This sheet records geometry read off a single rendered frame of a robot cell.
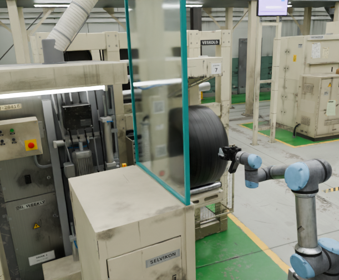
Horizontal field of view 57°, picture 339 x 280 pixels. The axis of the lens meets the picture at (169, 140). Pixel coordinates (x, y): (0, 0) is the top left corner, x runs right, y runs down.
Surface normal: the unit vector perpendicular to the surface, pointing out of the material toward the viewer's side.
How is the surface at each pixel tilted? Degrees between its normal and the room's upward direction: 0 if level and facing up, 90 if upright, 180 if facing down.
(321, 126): 90
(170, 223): 90
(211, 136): 63
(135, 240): 90
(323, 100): 90
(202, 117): 33
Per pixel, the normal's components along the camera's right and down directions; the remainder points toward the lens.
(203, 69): 0.45, 0.23
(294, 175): -0.91, 0.02
